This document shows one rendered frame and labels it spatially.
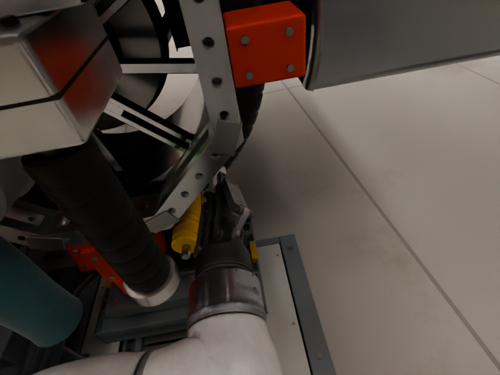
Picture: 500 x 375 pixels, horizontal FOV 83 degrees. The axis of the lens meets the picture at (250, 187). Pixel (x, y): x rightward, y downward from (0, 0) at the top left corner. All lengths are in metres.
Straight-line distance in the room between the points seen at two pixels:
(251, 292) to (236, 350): 0.07
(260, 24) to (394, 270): 0.98
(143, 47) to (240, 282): 0.42
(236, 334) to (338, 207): 1.05
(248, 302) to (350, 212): 1.01
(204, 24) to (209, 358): 0.33
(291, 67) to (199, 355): 0.32
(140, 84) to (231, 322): 0.45
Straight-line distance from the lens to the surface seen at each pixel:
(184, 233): 0.58
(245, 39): 0.35
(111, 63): 0.21
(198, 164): 0.43
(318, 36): 0.48
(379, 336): 1.05
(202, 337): 0.32
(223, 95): 0.38
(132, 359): 0.34
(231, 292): 0.33
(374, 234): 1.24
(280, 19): 0.36
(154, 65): 0.48
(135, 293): 0.26
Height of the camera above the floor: 0.97
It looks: 43 degrees down
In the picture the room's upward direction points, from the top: 10 degrees counter-clockwise
